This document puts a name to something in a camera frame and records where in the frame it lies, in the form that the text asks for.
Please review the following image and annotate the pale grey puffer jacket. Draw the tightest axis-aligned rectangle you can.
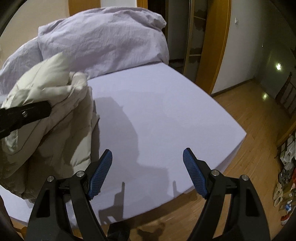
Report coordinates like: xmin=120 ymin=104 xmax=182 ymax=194
xmin=0 ymin=52 xmax=100 ymax=203

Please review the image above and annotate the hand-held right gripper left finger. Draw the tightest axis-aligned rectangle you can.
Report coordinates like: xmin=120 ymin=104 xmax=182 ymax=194
xmin=25 ymin=149 xmax=113 ymax=241

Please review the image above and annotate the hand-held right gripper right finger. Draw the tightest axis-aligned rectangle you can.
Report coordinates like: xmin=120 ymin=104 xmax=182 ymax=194
xmin=183 ymin=148 xmax=271 ymax=241

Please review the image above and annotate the pale slipper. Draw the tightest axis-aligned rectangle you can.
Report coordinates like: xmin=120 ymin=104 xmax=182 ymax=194
xmin=273 ymin=183 xmax=285 ymax=207

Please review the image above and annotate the bed with lilac sheet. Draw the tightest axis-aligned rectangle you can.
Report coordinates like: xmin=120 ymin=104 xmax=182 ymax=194
xmin=0 ymin=61 xmax=247 ymax=226

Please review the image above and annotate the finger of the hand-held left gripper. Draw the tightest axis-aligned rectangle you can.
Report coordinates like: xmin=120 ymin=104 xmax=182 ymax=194
xmin=0 ymin=100 xmax=52 ymax=139

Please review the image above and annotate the wooden wardrobe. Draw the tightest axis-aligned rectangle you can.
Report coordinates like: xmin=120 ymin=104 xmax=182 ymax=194
xmin=183 ymin=0 xmax=232 ymax=95

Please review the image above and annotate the red white shoe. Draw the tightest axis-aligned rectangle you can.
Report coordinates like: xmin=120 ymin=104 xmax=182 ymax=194
xmin=280 ymin=214 xmax=292 ymax=226

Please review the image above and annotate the white plastic bag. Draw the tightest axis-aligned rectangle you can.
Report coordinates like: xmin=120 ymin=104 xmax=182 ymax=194
xmin=279 ymin=144 xmax=296 ymax=168

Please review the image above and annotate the dark wooden chair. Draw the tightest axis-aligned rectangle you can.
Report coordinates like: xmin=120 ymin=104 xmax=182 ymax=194
xmin=275 ymin=72 xmax=296 ymax=114

